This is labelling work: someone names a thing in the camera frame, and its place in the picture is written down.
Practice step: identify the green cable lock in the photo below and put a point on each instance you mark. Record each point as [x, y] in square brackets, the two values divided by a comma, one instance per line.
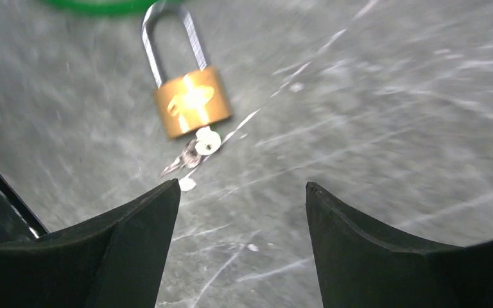
[101, 8]

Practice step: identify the brass padlock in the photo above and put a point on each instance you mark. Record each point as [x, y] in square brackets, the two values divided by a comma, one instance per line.
[190, 101]

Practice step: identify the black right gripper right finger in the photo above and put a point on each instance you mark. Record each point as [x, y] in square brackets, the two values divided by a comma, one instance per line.
[362, 262]

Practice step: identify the small silver key pair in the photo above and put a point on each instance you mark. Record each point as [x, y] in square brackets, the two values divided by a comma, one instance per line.
[205, 143]

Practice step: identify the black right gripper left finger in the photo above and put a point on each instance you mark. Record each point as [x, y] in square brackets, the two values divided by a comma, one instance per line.
[115, 259]

